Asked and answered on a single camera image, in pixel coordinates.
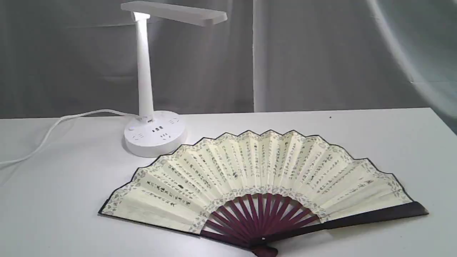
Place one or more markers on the cream paper folding fan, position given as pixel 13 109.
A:
pixel 250 190

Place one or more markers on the white desk lamp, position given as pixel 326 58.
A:
pixel 154 133

